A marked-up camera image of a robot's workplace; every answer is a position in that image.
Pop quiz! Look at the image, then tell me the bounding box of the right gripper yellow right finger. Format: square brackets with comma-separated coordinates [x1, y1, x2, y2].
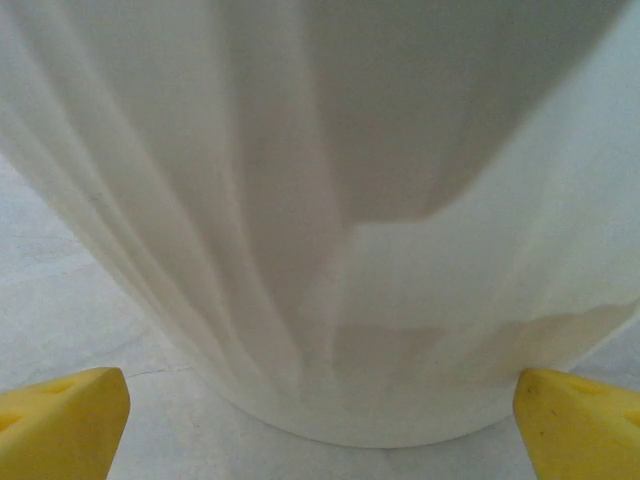
[514, 367, 640, 480]

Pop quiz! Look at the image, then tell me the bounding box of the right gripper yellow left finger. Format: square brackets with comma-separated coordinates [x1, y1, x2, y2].
[0, 366, 132, 480]

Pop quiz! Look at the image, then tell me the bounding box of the white ribbed plastic bin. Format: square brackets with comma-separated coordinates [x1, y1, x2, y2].
[0, 0, 640, 448]

